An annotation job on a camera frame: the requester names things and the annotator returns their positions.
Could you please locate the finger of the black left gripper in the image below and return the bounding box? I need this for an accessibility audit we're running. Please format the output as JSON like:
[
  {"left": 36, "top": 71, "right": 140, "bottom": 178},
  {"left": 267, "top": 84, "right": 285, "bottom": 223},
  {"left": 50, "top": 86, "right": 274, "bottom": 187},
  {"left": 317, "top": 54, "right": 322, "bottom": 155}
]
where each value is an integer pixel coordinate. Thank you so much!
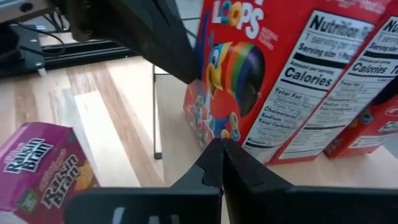
[
  {"left": 102, "top": 0, "right": 193, "bottom": 85},
  {"left": 146, "top": 0, "right": 200, "bottom": 84}
]

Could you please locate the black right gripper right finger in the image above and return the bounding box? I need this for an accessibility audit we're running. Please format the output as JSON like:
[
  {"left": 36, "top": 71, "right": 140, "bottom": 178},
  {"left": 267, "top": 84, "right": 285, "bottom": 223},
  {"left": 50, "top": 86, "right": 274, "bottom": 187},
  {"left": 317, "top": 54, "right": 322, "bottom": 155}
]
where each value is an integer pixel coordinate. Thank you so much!
[{"left": 222, "top": 138, "right": 398, "bottom": 224}]

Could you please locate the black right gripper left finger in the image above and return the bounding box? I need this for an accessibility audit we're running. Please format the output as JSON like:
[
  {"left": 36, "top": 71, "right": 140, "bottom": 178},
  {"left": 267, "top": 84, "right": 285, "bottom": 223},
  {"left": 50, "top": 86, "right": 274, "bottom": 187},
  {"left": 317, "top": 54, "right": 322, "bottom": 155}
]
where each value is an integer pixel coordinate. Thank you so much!
[{"left": 64, "top": 138, "right": 224, "bottom": 224}]

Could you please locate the purple Raisin Bran cereal box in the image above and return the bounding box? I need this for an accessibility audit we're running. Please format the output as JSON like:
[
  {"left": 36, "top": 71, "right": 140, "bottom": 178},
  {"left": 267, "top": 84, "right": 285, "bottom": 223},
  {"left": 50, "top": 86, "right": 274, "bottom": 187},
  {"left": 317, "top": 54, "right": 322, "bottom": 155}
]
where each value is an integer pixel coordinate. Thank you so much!
[{"left": 0, "top": 121, "right": 101, "bottom": 224}]

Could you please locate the black aluminium table rail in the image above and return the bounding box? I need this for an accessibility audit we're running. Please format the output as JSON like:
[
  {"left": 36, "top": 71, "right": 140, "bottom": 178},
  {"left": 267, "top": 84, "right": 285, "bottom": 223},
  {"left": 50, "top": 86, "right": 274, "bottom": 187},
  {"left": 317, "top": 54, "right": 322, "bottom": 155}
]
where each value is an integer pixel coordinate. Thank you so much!
[{"left": 40, "top": 39, "right": 139, "bottom": 71}]

